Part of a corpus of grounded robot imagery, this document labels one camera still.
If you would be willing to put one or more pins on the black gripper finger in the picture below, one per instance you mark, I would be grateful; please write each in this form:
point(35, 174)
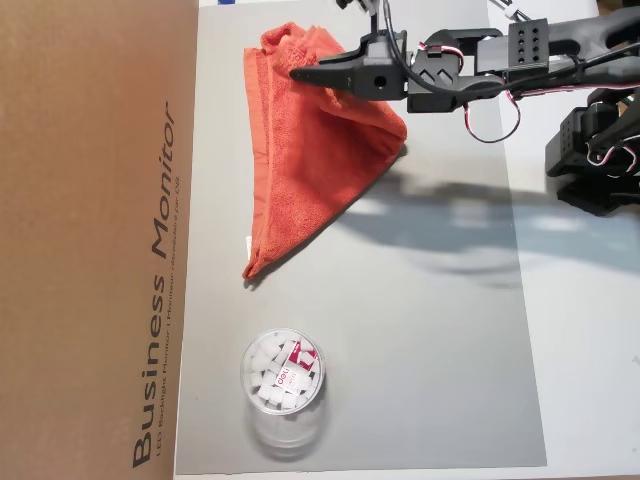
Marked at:
point(350, 57)
point(325, 77)

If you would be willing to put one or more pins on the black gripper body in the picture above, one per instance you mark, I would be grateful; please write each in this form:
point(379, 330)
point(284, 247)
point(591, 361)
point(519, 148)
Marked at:
point(369, 80)

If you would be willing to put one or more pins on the orange terry towel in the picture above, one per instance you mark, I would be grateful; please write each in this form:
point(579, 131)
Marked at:
point(310, 175)

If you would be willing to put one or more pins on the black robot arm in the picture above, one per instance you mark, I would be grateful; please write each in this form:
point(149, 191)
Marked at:
point(525, 45)

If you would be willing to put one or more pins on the black perforated clamp plate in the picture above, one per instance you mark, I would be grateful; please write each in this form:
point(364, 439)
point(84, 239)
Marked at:
point(600, 202)

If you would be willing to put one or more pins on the white eraser cube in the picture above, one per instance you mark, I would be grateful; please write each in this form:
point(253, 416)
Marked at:
point(256, 384)
point(276, 397)
point(270, 347)

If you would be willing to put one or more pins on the red white eraser wrapper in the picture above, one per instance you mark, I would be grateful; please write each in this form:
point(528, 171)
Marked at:
point(300, 355)

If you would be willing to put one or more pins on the brown cardboard monitor box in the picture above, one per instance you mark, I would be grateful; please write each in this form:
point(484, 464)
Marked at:
point(75, 225)

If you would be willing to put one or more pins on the white eraser with red label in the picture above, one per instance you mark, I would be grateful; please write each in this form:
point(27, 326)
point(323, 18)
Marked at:
point(290, 381)

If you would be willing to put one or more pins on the grey table mat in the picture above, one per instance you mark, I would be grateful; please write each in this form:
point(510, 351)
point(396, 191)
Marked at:
point(400, 375)

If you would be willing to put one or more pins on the clear plastic jar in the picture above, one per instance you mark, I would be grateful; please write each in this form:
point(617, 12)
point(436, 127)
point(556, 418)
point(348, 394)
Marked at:
point(282, 430)

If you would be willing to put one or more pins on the black square wrist camera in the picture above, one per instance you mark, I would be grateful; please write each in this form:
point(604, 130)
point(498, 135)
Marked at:
point(370, 6)

